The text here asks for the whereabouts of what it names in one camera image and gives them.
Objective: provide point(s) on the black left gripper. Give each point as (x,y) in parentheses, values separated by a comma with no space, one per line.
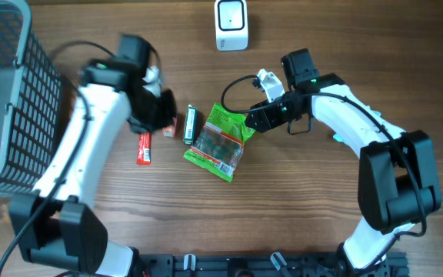
(169,111)

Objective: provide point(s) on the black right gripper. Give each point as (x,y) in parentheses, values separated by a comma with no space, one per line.
(263,111)

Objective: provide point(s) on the red Kleenex tissue pack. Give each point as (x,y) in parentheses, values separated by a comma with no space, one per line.
(169,131)

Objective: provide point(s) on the dark green small box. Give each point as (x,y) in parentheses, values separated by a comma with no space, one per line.
(190,125)

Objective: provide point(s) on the red stick packet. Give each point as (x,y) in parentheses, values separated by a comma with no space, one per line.
(144,149)

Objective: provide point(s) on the green snack bag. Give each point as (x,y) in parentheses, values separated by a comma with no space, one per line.
(221,143)

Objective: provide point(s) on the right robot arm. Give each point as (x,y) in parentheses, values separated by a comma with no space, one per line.
(398,182)

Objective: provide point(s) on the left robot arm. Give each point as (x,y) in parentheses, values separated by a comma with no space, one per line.
(55,224)

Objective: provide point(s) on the white barcode scanner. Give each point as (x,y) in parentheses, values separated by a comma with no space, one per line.
(231,25)

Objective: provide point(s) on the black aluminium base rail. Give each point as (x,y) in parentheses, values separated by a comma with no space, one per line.
(310,264)

